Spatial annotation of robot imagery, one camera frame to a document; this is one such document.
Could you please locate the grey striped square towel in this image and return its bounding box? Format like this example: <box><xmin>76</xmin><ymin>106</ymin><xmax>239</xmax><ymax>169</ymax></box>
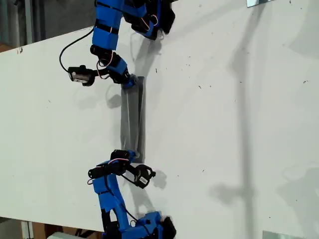
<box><xmin>120</xmin><ymin>76</ymin><xmax>147</xmax><ymax>164</ymax></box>

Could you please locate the grey table leg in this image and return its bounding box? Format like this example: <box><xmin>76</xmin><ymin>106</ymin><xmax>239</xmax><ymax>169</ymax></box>
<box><xmin>21</xmin><ymin>220</ymin><xmax>34</xmax><ymax>239</ymax></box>

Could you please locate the arm camera stalk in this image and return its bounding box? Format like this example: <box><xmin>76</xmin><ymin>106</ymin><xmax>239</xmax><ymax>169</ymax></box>
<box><xmin>93</xmin><ymin>69</ymin><xmax>111</xmax><ymax>78</ymax></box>
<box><xmin>121</xmin><ymin>169</ymin><xmax>137</xmax><ymax>183</ymax></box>

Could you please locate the arm camera box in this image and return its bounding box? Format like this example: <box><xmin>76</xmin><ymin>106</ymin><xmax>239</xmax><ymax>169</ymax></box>
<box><xmin>67</xmin><ymin>65</ymin><xmax>97</xmax><ymax>87</ymax></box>
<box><xmin>133</xmin><ymin>164</ymin><xmax>157</xmax><ymax>190</ymax></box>

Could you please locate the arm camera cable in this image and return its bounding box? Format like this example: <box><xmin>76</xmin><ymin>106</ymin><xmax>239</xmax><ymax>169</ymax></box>
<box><xmin>104</xmin><ymin>174</ymin><xmax>138</xmax><ymax>224</ymax></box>
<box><xmin>58</xmin><ymin>26</ymin><xmax>95</xmax><ymax>73</ymax></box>

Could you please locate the grey metal post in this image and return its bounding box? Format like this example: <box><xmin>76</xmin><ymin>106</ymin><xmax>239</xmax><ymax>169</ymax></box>
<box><xmin>24</xmin><ymin>0</ymin><xmax>34</xmax><ymax>46</ymax></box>

